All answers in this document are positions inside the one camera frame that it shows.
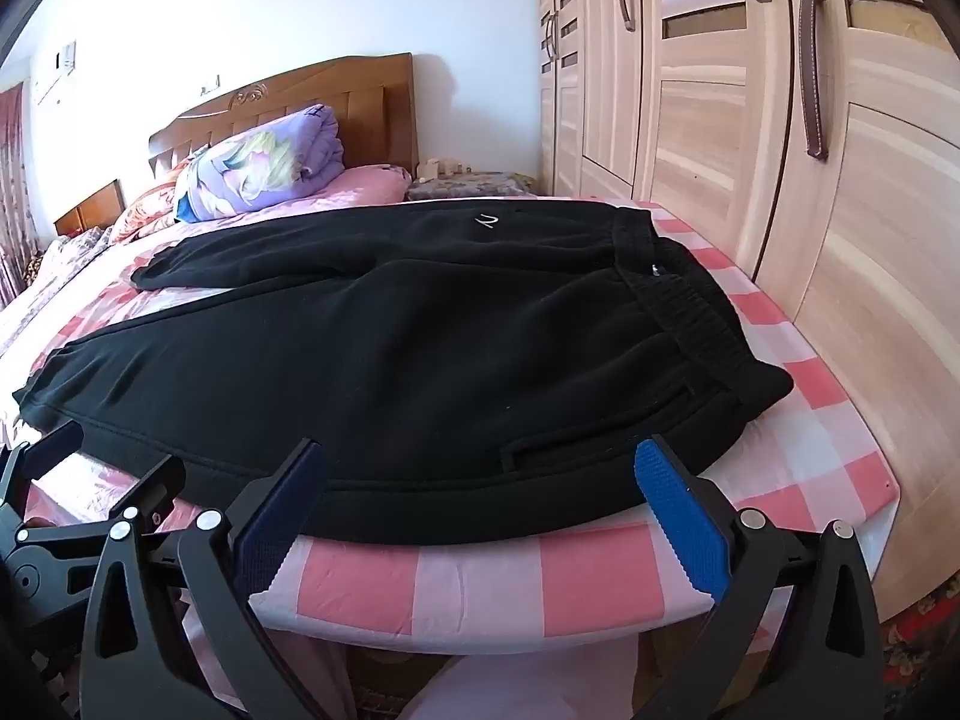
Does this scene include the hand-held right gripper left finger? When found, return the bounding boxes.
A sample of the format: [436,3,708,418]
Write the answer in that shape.
[79,437,353,720]

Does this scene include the black pants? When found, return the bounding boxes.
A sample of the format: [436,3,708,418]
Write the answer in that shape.
[13,196,794,546]

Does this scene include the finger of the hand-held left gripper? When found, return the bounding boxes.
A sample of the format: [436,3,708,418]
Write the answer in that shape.
[101,456,186,535]
[0,420,83,500]

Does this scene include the small wooden headboard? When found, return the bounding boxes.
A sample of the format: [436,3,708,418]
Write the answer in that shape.
[54,179,125,235]

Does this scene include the wooden bed headboard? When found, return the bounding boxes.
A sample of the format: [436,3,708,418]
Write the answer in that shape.
[148,52,418,175]

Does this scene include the pink pillow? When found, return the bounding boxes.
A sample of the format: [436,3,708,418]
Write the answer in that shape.
[112,163,412,241]

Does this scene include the pink checked bed sheet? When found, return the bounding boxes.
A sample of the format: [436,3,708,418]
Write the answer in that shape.
[0,199,899,642]

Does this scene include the light wooden wardrobe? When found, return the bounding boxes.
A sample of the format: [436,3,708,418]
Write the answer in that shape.
[535,0,960,620]

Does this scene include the floral bed cover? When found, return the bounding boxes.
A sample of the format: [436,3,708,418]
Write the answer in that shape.
[0,229,121,361]

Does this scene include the white air conditioner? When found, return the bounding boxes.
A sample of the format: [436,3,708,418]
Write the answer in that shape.
[33,41,79,104]

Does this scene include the folded purple printed blanket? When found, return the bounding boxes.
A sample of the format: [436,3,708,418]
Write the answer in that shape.
[174,103,346,224]

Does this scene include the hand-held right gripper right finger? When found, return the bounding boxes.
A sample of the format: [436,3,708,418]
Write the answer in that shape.
[634,436,886,720]

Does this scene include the cluttered bedside table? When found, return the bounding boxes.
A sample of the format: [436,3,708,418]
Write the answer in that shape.
[406,156,538,202]

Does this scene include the red patterned curtain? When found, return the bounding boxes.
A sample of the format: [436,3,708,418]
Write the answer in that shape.
[0,86,42,308]

